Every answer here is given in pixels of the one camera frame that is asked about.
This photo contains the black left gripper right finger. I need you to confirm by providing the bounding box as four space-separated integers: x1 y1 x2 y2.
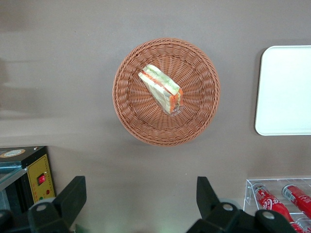
186 176 297 233

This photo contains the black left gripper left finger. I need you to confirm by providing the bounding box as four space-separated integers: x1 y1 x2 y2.
27 175 87 233

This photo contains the triangle sandwich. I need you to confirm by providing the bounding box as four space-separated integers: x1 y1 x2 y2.
138 64 184 117

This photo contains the round brown wicker basket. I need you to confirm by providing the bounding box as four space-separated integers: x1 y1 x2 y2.
112 37 221 147

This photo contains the cream plastic serving tray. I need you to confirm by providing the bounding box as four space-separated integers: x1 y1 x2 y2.
254 45 311 136

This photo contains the clear acrylic bottle rack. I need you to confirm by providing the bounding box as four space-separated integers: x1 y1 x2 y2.
242 177 311 233

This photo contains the black food warmer cabinet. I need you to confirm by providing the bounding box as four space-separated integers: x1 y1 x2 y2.
0 145 57 216

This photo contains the red cola bottle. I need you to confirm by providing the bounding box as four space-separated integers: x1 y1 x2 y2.
281 183 311 219
252 182 304 233

